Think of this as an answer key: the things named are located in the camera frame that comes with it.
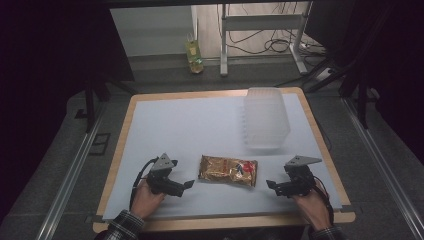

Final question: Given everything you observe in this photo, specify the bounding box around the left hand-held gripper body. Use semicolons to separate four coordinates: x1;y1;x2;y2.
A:
145;152;185;198

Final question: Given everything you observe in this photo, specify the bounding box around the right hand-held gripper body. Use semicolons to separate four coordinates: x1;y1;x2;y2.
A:
275;154;323;199

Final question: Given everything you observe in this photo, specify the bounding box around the gold snack packet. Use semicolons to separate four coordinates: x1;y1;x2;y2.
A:
197;154;259;188

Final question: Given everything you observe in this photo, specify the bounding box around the clear plastic bin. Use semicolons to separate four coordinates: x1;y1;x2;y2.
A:
243;87;291;150

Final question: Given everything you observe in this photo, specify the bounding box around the person's left hand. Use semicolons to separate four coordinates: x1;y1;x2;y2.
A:
129;178;167;220

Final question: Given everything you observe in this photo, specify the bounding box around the person's right hand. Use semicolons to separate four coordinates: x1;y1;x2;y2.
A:
292;187;333;232

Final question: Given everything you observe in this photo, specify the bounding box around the white table mat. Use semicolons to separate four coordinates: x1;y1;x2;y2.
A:
102;92;343;221

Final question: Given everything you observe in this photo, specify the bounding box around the person's right plaid sleeve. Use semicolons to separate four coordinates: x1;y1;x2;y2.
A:
308;225;348;240

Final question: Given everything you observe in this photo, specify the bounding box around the person's plaid sleeve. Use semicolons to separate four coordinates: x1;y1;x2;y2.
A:
308;225;348;240
94;209;146;240

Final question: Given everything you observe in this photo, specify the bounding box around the person's left plaid sleeve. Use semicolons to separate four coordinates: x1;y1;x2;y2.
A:
94;209;146;240

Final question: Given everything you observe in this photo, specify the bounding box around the black floor socket plate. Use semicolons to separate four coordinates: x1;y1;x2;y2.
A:
88;132;111;156

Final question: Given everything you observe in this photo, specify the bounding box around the black stand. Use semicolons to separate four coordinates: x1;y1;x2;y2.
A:
304;3;394;130
74;74;138;134

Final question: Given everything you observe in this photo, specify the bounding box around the yellow-green bottle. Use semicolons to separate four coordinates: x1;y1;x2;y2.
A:
185;32;205;74

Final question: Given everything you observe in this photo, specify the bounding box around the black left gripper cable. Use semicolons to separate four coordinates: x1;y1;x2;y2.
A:
128;156;160;212

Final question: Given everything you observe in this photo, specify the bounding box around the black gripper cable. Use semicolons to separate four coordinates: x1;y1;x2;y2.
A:
312;176;335;225
128;156;160;212

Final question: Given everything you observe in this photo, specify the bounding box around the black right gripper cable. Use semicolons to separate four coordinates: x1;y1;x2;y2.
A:
312;176;335;225

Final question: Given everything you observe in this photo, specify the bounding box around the metal floor rail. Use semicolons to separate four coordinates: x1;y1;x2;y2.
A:
343;98;424;239
35;103;108;240

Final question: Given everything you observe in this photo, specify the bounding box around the tangle of black floor cables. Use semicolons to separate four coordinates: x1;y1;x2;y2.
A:
217;3;326;58

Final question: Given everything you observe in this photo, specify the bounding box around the white metal desk frame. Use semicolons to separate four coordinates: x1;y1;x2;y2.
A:
219;2;314;77

